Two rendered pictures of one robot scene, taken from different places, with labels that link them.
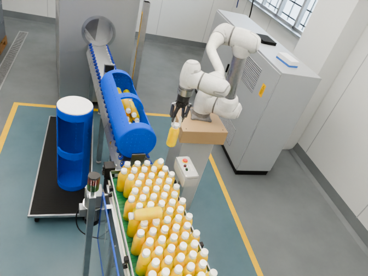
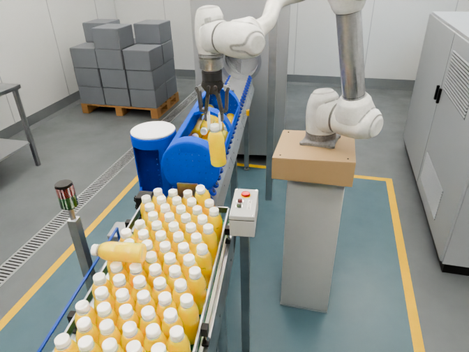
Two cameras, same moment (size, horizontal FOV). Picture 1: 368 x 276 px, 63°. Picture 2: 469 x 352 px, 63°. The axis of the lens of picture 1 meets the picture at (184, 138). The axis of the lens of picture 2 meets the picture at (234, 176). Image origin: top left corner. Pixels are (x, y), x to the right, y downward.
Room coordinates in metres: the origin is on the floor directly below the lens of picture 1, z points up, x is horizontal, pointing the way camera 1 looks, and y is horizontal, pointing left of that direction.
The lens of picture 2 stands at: (0.52, -0.85, 1.97)
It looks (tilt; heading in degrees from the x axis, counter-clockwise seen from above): 30 degrees down; 38
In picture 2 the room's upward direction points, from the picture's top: 1 degrees counter-clockwise
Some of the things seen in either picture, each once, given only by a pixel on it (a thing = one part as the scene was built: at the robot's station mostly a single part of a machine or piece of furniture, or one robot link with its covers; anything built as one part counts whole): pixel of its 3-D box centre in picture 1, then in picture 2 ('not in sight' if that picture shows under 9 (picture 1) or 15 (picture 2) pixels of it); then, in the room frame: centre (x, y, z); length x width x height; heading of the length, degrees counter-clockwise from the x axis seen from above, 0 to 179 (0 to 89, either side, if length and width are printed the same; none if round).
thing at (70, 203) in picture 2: (93, 185); (68, 200); (1.09, 0.40, 1.18); 0.06 x 0.06 x 0.05
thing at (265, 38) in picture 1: (265, 39); not in sight; (3.96, -0.63, 1.46); 0.32 x 0.23 x 0.04; 23
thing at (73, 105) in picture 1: (75, 105); (153, 130); (1.97, 0.92, 1.03); 0.28 x 0.28 x 0.01
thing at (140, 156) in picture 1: (137, 160); (188, 193); (1.60, 0.28, 0.99); 0.10 x 0.02 x 0.12; 120
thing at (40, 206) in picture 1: (67, 162); not in sight; (2.25, 1.13, 0.07); 1.50 x 0.52 x 0.15; 23
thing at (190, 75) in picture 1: (191, 74); (211, 30); (1.58, 0.06, 1.75); 0.13 x 0.11 x 0.16; 78
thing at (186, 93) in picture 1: (185, 90); (211, 61); (1.58, 0.07, 1.64); 0.09 x 0.09 x 0.06
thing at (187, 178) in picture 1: (185, 171); (244, 211); (1.57, -0.08, 1.05); 0.20 x 0.10 x 0.10; 30
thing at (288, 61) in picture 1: (287, 59); not in sight; (3.30, -0.83, 1.48); 0.24 x 0.12 x 0.08; 31
